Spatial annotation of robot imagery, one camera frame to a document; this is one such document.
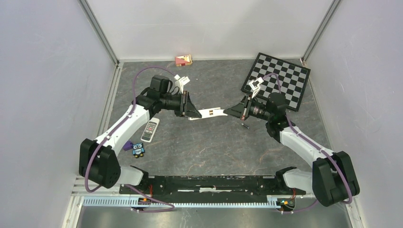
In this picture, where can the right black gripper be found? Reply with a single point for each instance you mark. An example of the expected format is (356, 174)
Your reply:
(241, 110)

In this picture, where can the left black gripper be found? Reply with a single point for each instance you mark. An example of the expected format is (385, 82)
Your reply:
(186, 107)

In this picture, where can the slim white remote control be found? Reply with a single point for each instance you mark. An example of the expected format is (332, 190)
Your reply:
(209, 113)

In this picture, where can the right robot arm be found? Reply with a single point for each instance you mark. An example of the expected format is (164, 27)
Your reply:
(332, 178)

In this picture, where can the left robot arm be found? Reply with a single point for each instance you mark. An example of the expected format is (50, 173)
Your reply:
(98, 158)

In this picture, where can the white remote red buttons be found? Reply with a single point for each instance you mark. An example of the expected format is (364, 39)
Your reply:
(150, 130)

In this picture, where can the black white chessboard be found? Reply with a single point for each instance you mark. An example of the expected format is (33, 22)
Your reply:
(292, 79)

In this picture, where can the red yellow small box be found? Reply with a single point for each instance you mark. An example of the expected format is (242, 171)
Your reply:
(184, 60)

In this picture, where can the blue owl toy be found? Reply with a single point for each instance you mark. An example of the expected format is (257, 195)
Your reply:
(138, 150)

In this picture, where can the purple block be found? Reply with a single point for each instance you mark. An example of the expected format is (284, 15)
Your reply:
(128, 146)

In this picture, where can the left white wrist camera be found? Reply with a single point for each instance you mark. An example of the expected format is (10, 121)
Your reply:
(179, 83)

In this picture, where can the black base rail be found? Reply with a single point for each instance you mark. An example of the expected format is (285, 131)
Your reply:
(215, 189)

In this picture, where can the white cable duct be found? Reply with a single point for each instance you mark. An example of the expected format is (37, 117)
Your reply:
(137, 202)

